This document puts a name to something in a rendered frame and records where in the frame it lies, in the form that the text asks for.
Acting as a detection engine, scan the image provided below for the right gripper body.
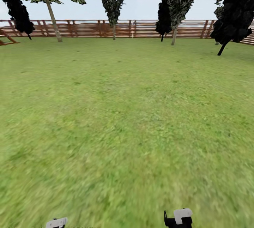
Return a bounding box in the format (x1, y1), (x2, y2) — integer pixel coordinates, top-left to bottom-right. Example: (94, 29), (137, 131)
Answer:
(167, 217), (192, 228)

